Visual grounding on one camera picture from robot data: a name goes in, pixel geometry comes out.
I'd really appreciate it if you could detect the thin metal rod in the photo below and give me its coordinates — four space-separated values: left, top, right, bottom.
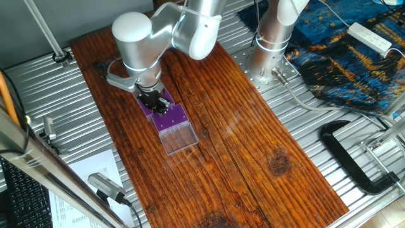
359 141 405 194

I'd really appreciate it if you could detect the purple pipette tip box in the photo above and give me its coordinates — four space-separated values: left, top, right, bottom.
151 103 200 156
132 88 177 123

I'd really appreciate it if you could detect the aluminium frame bar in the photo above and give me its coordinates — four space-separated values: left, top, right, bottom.
0 107 129 228

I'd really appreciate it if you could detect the orange tube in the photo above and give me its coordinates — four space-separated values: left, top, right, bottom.
0 71 20 127

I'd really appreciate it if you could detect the blue starry patterned cloth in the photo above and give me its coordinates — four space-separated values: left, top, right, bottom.
237 0 405 118

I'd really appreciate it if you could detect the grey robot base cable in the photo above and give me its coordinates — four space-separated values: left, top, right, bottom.
271 66 385 123

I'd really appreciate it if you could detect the printed white paper sheet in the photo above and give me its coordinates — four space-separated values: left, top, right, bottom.
49 148 135 228

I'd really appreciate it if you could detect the white power cable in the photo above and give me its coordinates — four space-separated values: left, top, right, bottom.
318 0 351 29

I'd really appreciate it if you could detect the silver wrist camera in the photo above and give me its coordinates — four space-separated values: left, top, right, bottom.
106 73 139 94

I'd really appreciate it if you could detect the white power strip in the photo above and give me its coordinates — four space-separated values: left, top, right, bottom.
347 21 393 54

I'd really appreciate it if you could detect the aluminium profile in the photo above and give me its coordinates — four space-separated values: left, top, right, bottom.
360 91 405 153

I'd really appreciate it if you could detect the black keyboard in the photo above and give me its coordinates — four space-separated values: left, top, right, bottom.
0 156 54 228

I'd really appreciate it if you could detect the black C-clamp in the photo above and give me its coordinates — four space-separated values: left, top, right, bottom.
319 119 401 196

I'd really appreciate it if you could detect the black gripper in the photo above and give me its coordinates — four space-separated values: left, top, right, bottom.
138 86 172 117

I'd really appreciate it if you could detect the silver depth camera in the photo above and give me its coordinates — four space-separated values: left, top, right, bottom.
42 116 58 142
87 172 127 206

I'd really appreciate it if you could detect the thin aluminium post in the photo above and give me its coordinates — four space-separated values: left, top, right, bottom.
23 0 71 69

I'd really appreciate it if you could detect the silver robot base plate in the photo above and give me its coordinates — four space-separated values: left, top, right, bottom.
232 47 300 94

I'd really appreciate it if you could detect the thin black cable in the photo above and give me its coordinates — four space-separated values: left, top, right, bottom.
0 68 31 156

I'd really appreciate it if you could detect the black depth camera cable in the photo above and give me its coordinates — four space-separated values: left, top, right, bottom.
121 198 144 228

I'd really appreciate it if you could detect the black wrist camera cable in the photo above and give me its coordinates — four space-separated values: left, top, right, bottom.
93 52 127 79

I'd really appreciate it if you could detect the black cable ring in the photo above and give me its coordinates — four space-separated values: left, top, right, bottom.
52 49 74 64

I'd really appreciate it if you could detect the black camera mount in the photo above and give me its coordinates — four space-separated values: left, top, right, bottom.
39 132 70 156

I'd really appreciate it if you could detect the brown wooden board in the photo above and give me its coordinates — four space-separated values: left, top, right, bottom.
69 14 351 228

